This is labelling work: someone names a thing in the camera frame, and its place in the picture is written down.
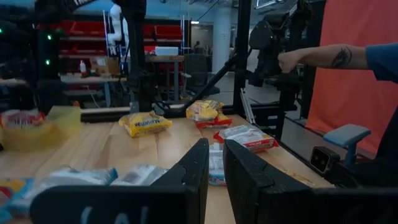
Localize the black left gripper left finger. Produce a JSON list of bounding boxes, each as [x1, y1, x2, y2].
[[29, 138, 210, 224]]

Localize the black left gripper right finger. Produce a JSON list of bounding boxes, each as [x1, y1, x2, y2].
[[223, 139, 398, 224]]

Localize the yellow bin of ramen packets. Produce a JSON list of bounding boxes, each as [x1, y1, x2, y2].
[[0, 108, 47, 129]]

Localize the blue beef ramen pack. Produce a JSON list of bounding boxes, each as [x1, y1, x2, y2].
[[6, 167, 119, 215], [111, 164, 169, 187], [208, 142, 227, 187]]

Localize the red ramen noodle pack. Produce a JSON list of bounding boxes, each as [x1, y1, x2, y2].
[[195, 113, 233, 129], [213, 124, 280, 153]]

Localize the yellow creamy chicken ramen pack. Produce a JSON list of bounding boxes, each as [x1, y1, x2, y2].
[[118, 111, 173, 138], [185, 100, 225, 123]]

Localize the person's forearm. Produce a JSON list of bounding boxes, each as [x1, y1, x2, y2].
[[298, 43, 370, 71]]

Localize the yellow plastic bin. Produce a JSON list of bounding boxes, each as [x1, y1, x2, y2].
[[0, 105, 82, 152]]

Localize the grey workbench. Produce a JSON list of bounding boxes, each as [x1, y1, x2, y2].
[[58, 74, 128, 108]]

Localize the cardboard box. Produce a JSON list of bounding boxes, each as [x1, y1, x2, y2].
[[90, 57, 121, 77]]

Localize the shelf with red bins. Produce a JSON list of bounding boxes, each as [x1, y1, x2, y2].
[[36, 18, 192, 78]]

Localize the yellow blue chicken ramen pack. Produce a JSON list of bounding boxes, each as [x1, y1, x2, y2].
[[0, 177, 35, 223]]

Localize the blue grey chair armrest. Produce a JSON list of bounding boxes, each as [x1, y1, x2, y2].
[[322, 123, 373, 169]]

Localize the wooden table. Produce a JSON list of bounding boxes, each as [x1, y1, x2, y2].
[[144, 55, 186, 102]]

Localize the white box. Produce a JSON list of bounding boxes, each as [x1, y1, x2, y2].
[[154, 46, 180, 57]]

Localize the black office chair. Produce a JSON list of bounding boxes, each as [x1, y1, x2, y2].
[[183, 53, 221, 96]]

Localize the orange fabric backdrop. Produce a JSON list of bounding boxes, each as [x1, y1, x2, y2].
[[306, 0, 398, 155]]

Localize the person's hand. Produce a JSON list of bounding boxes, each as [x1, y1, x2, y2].
[[277, 49, 304, 75]]

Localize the person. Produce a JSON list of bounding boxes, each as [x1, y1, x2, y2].
[[192, 40, 212, 56], [351, 42, 398, 189]]

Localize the small black table camera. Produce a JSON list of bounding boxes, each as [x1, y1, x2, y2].
[[309, 146, 341, 174]]

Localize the silver metal bracket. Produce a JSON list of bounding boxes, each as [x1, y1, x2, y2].
[[241, 88, 256, 124]]

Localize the black aluminium rig frame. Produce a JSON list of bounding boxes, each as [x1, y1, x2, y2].
[[80, 0, 330, 187]]

